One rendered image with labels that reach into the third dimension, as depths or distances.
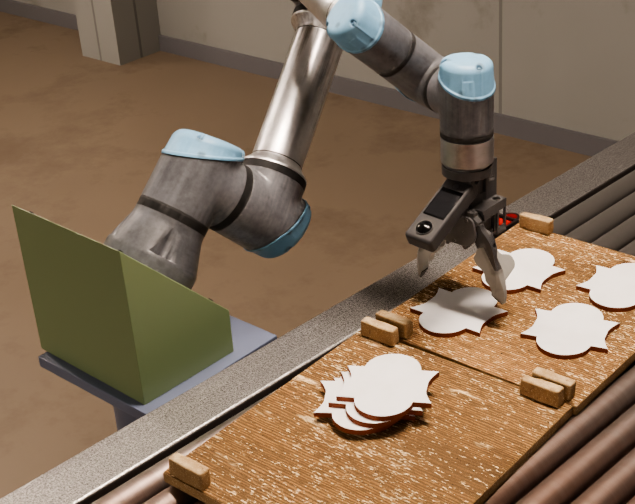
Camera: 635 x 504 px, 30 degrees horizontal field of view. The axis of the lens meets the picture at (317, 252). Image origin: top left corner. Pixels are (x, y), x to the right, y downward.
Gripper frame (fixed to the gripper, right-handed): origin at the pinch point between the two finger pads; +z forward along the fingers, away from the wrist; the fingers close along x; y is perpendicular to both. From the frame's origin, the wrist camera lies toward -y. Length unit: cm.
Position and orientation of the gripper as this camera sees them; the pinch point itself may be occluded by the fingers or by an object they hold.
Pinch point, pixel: (458, 293)
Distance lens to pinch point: 177.2
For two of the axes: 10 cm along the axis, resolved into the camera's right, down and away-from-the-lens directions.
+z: 0.5, 8.9, 4.4
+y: 6.6, -3.7, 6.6
